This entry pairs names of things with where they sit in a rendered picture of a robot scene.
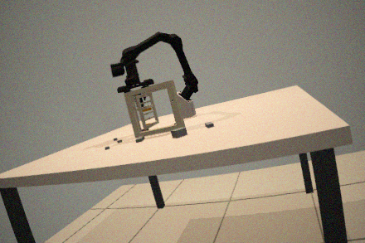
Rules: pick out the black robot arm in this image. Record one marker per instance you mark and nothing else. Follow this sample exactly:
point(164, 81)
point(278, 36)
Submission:
point(130, 54)

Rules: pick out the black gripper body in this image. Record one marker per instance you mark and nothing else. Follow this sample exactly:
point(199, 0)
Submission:
point(145, 83)

